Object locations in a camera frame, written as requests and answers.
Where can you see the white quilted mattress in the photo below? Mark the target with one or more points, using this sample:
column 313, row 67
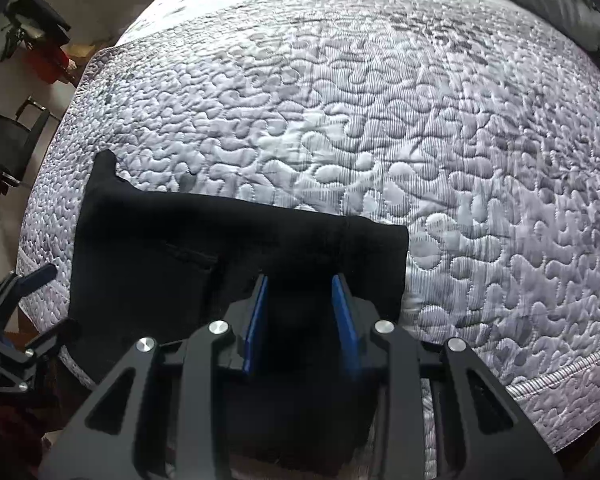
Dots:
column 380, row 135

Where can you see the dark folding chair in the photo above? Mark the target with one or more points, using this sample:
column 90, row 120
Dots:
column 5, row 140

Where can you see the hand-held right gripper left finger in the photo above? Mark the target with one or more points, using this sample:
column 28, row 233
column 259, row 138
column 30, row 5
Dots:
column 255, row 330

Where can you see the maroon clothing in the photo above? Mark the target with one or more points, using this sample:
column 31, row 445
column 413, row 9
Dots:
column 5, row 440

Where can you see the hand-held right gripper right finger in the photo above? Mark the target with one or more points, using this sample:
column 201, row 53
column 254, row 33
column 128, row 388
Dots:
column 344, row 330

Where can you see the black pants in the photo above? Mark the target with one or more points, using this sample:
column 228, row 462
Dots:
column 180, row 240

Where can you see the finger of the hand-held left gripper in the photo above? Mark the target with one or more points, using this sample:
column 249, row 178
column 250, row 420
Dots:
column 50, row 337
column 37, row 276

